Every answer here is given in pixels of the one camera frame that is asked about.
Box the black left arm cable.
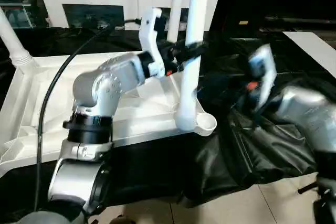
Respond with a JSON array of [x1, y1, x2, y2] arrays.
[[33, 18, 142, 214]]

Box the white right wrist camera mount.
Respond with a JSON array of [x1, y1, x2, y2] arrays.
[[246, 43, 278, 115]]

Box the white plastic table top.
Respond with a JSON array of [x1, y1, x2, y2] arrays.
[[0, 52, 217, 178]]

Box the black folding stand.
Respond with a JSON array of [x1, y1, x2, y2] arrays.
[[297, 181, 326, 196]]

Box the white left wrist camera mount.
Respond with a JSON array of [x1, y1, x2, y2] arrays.
[[138, 7, 170, 79]]

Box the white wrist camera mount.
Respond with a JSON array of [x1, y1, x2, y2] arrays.
[[138, 7, 170, 79], [246, 43, 278, 115]]

